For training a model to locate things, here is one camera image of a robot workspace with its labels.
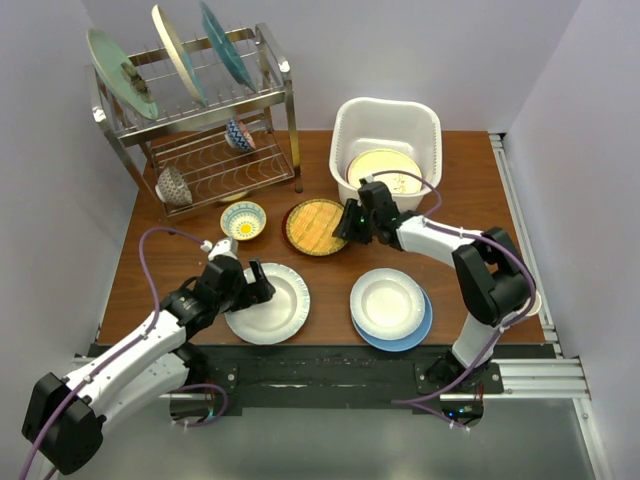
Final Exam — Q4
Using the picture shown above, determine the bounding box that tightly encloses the white scalloped plate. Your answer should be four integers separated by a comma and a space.
224, 263, 311, 345
349, 268, 430, 341

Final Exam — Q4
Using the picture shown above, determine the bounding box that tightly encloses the woven bamboo tray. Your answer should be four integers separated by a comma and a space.
287, 198, 347, 257

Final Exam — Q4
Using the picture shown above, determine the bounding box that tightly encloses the green cream leaf plate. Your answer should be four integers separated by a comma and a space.
350, 148, 422, 194

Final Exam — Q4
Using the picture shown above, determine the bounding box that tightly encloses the pink bear plate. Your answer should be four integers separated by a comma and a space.
345, 158, 354, 185

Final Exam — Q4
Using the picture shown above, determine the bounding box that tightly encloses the red-brown fluted plate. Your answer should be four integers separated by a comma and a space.
281, 207, 295, 250

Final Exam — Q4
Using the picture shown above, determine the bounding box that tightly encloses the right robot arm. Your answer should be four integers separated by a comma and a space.
333, 180, 541, 405

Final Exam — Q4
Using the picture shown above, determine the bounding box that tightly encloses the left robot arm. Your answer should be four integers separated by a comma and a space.
19, 255, 275, 478

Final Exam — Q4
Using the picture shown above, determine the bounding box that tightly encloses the white plastic bin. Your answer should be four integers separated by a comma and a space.
329, 97, 442, 211

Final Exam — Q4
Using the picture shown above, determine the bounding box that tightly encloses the small teal patterned bowl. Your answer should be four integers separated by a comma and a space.
220, 201, 267, 241

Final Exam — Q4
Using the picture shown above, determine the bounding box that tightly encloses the grey patterned bowl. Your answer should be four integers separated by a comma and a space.
155, 167, 193, 207

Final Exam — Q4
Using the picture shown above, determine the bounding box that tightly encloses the blue plate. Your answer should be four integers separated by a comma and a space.
352, 291, 433, 353

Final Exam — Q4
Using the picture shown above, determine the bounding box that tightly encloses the blue zigzag patterned bowl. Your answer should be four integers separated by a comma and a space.
224, 118, 256, 153

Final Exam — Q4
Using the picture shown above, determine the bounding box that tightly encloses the steel two-tier dish rack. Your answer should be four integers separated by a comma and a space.
84, 23, 303, 224

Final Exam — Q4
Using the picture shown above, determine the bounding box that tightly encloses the white paper cup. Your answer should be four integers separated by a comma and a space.
526, 291, 542, 317

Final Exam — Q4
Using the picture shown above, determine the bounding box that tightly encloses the dark teal plate in rack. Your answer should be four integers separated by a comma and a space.
199, 1, 257, 93

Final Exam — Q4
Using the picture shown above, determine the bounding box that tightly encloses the cream rimmed teal plate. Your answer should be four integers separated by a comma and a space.
151, 4, 207, 106

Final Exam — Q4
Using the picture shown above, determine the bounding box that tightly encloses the light green plate in rack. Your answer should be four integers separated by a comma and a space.
86, 28, 158, 120

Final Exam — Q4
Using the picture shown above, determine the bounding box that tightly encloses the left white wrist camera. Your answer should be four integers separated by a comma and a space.
200, 237, 238, 261

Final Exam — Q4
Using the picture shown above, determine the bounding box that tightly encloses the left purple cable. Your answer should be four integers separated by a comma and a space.
17, 227, 231, 480

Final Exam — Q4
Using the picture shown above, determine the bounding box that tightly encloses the purple cable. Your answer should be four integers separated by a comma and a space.
17, 227, 231, 480
369, 169, 539, 426

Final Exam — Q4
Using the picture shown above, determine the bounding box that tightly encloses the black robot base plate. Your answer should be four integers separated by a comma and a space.
89, 342, 506, 419

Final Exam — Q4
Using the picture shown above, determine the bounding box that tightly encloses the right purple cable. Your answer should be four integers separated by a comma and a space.
369, 169, 539, 426

